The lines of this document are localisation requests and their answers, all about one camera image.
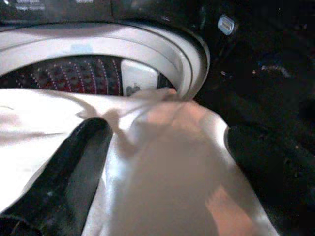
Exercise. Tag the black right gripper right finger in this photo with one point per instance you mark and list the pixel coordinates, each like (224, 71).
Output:
(278, 186)

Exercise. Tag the washer drum with grey rim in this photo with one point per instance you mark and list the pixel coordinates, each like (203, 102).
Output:
(147, 49)

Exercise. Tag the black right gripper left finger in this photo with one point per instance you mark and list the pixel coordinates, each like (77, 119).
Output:
(64, 177)

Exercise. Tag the white garment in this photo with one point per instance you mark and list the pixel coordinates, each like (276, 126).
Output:
(160, 159)

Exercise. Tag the black top-load washing machine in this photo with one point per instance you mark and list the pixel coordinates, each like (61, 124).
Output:
(258, 49)

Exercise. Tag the small silver washer knob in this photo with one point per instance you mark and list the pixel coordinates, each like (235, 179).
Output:
(226, 24)

